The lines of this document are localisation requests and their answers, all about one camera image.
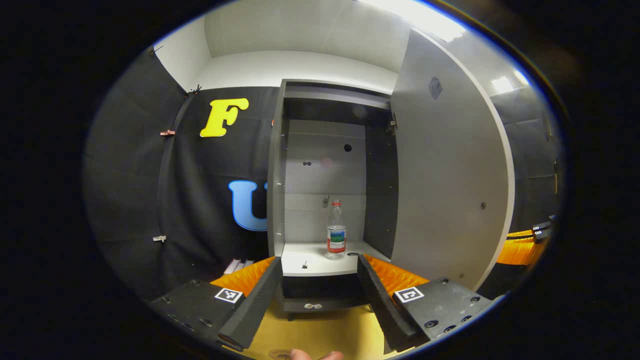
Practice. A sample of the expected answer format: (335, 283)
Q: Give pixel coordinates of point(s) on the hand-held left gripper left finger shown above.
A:
(252, 305)

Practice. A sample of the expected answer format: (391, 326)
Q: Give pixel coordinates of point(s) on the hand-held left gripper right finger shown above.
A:
(382, 305)

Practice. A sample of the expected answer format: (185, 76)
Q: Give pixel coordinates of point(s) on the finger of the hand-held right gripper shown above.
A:
(520, 251)
(542, 226)

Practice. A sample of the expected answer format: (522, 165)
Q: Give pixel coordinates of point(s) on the round cork coaster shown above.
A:
(279, 354)

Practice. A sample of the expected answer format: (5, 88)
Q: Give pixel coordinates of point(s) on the clear plastic bottle red collar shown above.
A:
(336, 240)

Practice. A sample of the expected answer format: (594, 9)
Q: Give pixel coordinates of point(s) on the white book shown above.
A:
(240, 264)

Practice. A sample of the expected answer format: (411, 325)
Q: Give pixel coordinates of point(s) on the white clip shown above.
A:
(159, 238)

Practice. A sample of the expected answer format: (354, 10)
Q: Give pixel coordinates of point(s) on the small ceiling light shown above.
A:
(502, 84)

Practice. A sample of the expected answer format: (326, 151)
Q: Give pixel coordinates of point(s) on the red clip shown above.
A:
(167, 133)

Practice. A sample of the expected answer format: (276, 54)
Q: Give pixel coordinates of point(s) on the black clip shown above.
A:
(194, 90)

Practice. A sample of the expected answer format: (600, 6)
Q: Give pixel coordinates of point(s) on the long ceiling light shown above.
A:
(425, 17)

